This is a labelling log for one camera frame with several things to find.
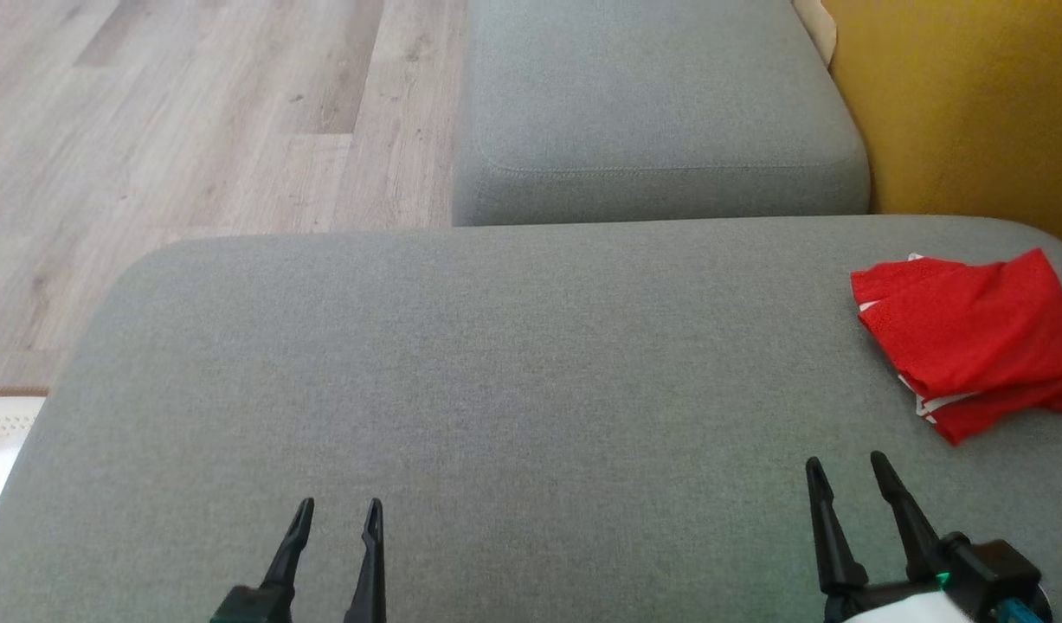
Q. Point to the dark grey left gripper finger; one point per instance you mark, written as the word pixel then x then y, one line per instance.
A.
pixel 290 554
pixel 370 571

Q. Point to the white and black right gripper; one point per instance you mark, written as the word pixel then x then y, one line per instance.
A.
pixel 885 606

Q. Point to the red basketball jersey white trim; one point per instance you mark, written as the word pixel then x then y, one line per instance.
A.
pixel 972 329

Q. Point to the large grey fabric sofa seat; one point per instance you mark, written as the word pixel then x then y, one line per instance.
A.
pixel 496 389

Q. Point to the yellow fabric sofa backrest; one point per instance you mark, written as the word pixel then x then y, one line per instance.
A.
pixel 972 104

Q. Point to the small grey fabric sofa seat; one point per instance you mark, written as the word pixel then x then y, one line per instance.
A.
pixel 652 86

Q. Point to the pale paper label on sofa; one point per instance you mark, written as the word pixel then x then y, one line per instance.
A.
pixel 820 30

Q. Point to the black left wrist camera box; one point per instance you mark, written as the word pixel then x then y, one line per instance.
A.
pixel 249 606

